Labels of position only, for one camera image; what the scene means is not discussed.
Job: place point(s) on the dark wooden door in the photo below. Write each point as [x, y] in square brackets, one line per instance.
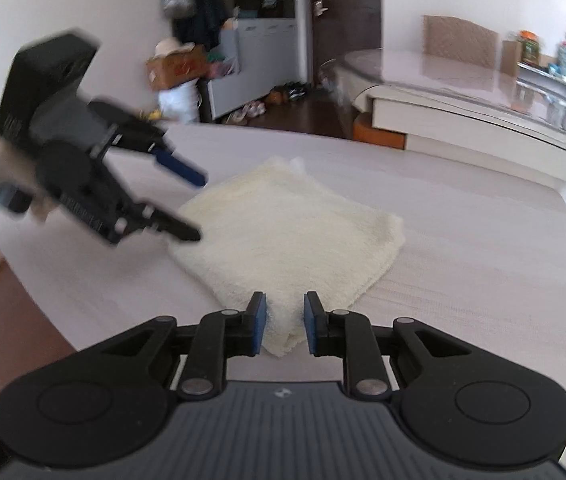
[348, 20]

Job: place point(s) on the pink and green bags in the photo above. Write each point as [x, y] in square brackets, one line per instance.
[220, 67]

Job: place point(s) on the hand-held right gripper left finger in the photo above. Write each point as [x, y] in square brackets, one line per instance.
[260, 325]

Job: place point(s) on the dark hanging jacket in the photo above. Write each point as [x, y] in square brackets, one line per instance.
[203, 5]

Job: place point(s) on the white dining table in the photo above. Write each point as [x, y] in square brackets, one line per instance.
[463, 125]

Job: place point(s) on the grey and white cabinet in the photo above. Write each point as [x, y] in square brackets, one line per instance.
[263, 60]

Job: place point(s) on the tan cardboard piece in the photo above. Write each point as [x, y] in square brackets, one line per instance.
[512, 57]

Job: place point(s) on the white plastic bucket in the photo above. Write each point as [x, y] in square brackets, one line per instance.
[179, 102]

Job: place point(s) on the beige quilted chair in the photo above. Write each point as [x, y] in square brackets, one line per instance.
[460, 42]

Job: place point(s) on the row of shoes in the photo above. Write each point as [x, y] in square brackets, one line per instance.
[283, 95]

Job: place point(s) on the orange lid glass jar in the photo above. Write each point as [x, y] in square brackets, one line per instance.
[529, 50]

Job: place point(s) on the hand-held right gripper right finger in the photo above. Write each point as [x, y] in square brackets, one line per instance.
[312, 325]

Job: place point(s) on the straw hat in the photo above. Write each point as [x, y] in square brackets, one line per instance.
[170, 47]

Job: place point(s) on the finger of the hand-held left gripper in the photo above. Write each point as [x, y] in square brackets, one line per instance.
[183, 170]
[173, 227]

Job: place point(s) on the brown cardboard box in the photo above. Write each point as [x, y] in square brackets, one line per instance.
[178, 70]

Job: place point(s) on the row of cooking oil bottles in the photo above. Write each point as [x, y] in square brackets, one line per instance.
[153, 116]

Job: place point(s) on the cream towel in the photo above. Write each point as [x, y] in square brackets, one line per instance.
[288, 240]

